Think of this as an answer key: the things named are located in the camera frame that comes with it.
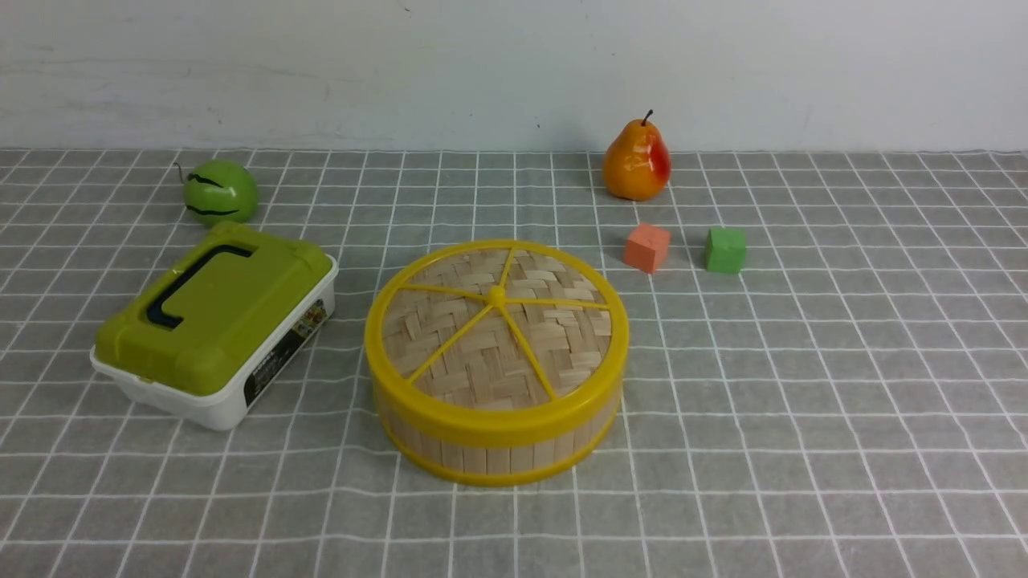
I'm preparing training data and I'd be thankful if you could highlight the grey checked tablecloth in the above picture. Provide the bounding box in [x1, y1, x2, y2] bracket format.
[1, 148, 1027, 577]

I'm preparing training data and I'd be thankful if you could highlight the orange red toy pear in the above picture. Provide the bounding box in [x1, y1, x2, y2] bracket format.
[602, 110, 672, 201]

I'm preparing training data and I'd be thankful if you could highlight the green foam cube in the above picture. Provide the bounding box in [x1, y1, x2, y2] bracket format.
[704, 227, 748, 275]

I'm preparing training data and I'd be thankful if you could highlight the orange foam cube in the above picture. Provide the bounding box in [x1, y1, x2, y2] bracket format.
[623, 222, 671, 275]

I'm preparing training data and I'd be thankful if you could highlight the bamboo steamer basket base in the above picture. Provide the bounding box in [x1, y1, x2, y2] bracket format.
[373, 385, 622, 486]

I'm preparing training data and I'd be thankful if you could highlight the yellow woven bamboo steamer lid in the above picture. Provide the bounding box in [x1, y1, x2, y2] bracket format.
[365, 240, 630, 447]

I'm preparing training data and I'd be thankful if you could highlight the green lidded white storage box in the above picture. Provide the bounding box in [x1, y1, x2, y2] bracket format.
[89, 222, 338, 430]

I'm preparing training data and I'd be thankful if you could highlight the green toy apple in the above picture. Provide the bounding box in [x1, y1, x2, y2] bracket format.
[176, 158, 259, 227]

